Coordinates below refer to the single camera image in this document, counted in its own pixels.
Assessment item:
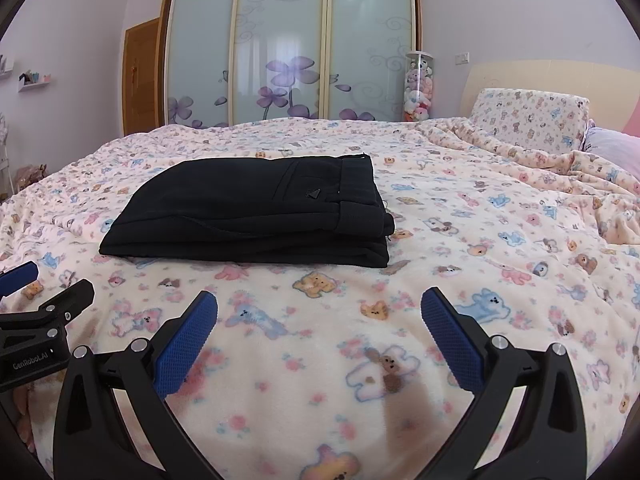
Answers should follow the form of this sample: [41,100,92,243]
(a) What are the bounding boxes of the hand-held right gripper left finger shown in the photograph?
[52,290,221,480]

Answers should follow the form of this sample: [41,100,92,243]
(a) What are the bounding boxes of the black pants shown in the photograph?
[98,152,396,269]

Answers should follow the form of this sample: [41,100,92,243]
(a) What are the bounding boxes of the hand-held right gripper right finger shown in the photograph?
[420,287,588,480]

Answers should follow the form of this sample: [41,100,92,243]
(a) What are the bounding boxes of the wooden door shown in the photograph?
[122,17,162,137]

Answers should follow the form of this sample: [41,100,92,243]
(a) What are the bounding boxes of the bear printed fleece blanket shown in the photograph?
[0,117,640,480]

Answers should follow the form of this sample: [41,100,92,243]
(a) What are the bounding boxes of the bear printed pillow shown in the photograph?
[470,87,591,156]

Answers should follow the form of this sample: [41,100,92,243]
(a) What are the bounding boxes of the cream headboard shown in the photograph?
[457,60,640,134]

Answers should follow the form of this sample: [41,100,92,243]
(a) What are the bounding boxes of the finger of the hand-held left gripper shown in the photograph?
[0,261,40,301]
[0,279,96,334]

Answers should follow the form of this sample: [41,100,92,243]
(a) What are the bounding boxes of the purple pillow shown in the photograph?
[582,126,640,181]

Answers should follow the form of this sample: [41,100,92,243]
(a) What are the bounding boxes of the clear tube of plush toys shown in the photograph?
[402,51,436,124]

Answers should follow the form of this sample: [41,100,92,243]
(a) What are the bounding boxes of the beige plush toy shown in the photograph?
[14,162,49,192]

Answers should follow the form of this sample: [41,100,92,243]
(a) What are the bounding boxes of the frosted glass flower wardrobe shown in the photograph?
[157,0,421,129]

